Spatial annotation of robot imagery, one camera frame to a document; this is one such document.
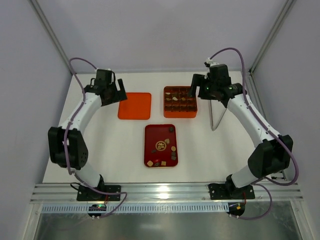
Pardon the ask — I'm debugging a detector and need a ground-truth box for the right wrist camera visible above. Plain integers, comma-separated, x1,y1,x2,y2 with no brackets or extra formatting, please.
204,58,218,68

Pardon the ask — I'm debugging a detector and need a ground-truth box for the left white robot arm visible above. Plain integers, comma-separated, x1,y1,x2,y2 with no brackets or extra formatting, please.
47,69,127,195

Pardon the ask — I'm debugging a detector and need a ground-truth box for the red lacquer tray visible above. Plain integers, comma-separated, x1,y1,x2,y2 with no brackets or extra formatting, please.
143,124,179,168

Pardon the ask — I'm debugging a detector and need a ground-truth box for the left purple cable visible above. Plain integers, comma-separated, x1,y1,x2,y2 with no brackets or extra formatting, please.
63,57,129,221

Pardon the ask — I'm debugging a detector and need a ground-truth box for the slotted cable duct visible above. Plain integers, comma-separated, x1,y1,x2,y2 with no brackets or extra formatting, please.
41,202,229,214

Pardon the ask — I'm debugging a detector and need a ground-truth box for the aluminium mounting rail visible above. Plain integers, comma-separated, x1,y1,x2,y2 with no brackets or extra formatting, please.
30,181,304,203

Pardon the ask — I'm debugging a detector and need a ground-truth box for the orange box lid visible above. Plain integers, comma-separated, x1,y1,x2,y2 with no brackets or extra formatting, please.
117,92,152,120

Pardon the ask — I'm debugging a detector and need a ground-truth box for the orange chocolate box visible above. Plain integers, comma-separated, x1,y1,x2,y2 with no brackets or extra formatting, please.
163,86,198,119

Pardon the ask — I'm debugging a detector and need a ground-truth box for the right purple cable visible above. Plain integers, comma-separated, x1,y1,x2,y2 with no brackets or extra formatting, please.
204,47,300,221

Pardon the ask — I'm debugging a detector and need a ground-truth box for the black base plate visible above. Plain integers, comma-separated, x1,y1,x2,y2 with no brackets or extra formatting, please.
76,184,122,202
208,183,255,200

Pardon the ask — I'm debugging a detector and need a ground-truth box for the purple cable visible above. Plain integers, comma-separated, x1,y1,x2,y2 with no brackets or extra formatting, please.
63,57,129,221
204,47,300,221

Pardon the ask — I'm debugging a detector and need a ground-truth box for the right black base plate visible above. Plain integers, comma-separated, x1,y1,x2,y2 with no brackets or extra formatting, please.
208,183,255,200

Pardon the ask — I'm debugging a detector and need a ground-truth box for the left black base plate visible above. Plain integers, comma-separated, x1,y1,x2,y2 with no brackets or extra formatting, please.
76,184,122,202

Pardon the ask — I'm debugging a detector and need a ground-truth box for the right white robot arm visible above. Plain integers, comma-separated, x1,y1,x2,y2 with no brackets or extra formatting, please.
189,63,293,200

